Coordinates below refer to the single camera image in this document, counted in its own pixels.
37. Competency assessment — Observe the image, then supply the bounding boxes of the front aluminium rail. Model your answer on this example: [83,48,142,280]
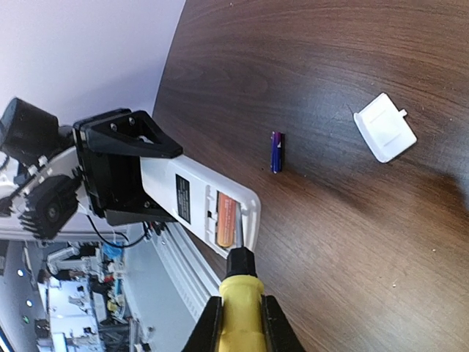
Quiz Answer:
[123,224,221,351]

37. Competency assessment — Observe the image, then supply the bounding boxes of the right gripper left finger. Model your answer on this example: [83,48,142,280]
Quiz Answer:
[182,296,223,352]

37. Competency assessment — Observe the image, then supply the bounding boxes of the yellow handled screwdriver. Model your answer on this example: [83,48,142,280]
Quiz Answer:
[218,205,267,351]

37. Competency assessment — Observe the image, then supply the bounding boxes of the white battery cover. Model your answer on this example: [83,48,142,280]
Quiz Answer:
[353,92,417,164]

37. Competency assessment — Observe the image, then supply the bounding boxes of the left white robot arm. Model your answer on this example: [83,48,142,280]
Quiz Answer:
[1,98,182,235]

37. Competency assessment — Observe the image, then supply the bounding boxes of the purple AAA battery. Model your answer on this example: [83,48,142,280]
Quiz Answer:
[270,131,284,174]

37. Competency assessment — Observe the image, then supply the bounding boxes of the white remote control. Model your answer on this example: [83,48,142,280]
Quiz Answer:
[140,155,261,258]

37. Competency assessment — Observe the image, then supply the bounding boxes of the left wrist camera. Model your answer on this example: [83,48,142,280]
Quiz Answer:
[0,146,89,241]

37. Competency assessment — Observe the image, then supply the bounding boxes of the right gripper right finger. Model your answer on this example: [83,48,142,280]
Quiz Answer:
[261,296,304,352]

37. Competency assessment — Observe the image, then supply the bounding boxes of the batteries in remote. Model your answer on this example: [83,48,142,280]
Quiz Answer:
[216,192,237,248]

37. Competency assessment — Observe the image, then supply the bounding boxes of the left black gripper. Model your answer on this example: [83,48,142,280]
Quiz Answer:
[73,109,182,226]

